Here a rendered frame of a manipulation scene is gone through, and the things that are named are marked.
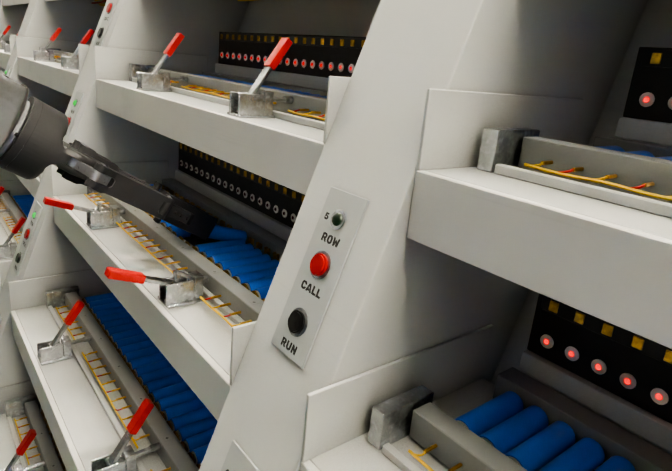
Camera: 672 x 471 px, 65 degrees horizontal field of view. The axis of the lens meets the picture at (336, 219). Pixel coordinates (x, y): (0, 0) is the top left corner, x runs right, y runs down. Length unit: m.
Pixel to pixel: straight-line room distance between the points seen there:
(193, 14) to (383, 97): 0.67
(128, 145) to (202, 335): 0.54
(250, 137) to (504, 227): 0.27
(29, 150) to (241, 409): 0.31
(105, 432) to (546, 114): 0.58
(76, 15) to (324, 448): 1.45
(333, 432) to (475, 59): 0.26
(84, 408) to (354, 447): 0.44
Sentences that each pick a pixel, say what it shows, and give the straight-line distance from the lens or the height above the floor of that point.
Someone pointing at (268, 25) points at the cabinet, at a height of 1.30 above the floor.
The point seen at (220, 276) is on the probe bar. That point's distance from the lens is 0.57.
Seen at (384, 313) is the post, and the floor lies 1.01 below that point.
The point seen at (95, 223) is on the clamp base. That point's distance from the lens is 0.79.
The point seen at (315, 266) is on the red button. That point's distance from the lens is 0.37.
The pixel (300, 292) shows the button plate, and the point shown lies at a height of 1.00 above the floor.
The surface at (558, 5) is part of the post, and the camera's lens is 0.44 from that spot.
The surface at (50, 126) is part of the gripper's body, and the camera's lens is 0.58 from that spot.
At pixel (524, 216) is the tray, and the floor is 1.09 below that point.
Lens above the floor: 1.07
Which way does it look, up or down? 2 degrees down
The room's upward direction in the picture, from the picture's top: 21 degrees clockwise
